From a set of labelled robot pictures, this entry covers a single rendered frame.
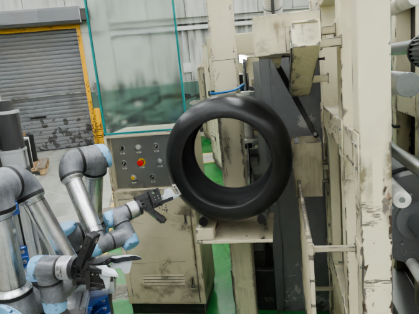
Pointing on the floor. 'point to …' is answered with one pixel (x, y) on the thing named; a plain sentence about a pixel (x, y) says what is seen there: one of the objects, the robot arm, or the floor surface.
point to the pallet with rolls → (35, 156)
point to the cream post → (232, 143)
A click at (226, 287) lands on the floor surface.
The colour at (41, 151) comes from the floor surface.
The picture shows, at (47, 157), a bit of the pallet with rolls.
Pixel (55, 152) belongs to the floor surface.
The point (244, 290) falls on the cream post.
